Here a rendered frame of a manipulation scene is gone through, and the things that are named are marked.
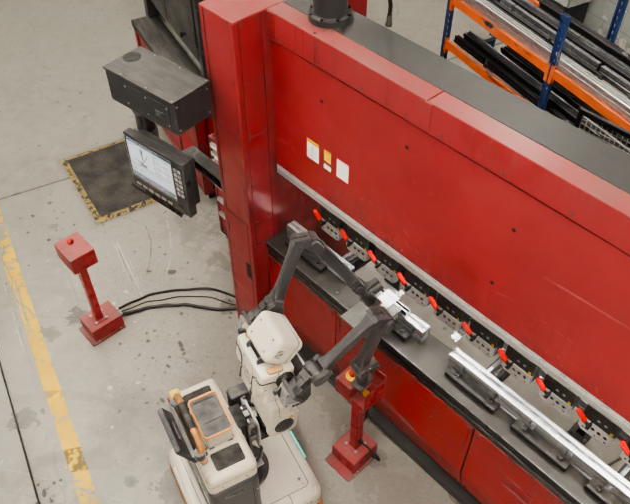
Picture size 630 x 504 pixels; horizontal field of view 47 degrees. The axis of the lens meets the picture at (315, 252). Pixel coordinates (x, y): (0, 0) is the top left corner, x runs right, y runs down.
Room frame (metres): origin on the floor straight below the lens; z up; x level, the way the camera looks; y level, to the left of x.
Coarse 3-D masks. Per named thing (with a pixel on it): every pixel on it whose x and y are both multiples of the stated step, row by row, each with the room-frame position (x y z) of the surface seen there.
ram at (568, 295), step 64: (320, 128) 2.74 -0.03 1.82; (384, 128) 2.45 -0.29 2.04; (320, 192) 2.74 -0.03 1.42; (384, 192) 2.42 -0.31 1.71; (448, 192) 2.17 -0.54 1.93; (512, 192) 1.97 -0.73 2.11; (448, 256) 2.13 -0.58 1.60; (512, 256) 1.92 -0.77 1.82; (576, 256) 1.74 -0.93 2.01; (512, 320) 1.86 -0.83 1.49; (576, 320) 1.68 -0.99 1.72
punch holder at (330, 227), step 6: (324, 210) 2.71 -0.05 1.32; (324, 216) 2.71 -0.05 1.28; (330, 216) 2.68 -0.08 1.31; (336, 216) 2.65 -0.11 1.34; (330, 222) 2.68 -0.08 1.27; (336, 222) 2.64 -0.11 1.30; (342, 222) 2.63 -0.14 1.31; (324, 228) 2.71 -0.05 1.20; (330, 228) 2.67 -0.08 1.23; (336, 228) 2.64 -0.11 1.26; (342, 228) 2.63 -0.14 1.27; (330, 234) 2.67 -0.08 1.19; (336, 234) 2.64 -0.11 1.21
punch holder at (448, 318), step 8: (440, 296) 2.13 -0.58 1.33; (440, 304) 2.12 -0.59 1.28; (448, 304) 2.09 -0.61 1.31; (448, 312) 2.08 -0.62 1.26; (456, 312) 2.05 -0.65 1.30; (464, 312) 2.04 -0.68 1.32; (448, 320) 2.08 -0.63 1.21; (456, 320) 2.04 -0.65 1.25; (464, 320) 2.06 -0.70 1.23; (456, 328) 2.04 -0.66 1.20
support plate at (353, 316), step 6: (378, 294) 2.41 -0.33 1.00; (354, 306) 2.33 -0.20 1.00; (360, 306) 2.33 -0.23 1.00; (366, 306) 2.33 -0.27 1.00; (390, 306) 2.33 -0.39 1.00; (396, 306) 2.33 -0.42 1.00; (348, 312) 2.29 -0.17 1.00; (354, 312) 2.29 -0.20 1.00; (360, 312) 2.29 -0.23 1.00; (390, 312) 2.29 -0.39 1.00; (396, 312) 2.29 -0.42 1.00; (342, 318) 2.26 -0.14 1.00; (348, 318) 2.25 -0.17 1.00; (354, 318) 2.25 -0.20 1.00; (360, 318) 2.25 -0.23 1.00; (354, 324) 2.22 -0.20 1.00; (366, 336) 2.14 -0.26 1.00
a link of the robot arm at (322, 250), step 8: (320, 248) 2.23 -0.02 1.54; (328, 248) 2.28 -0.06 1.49; (320, 256) 2.25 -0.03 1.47; (328, 256) 2.26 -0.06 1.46; (336, 256) 2.28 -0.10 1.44; (328, 264) 2.25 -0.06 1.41; (336, 264) 2.25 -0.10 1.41; (344, 264) 2.28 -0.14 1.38; (336, 272) 2.25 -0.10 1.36; (344, 272) 2.25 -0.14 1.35; (352, 272) 2.29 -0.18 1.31; (344, 280) 2.24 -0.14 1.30; (352, 280) 2.25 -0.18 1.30; (360, 280) 2.30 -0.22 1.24; (352, 288) 2.24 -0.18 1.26
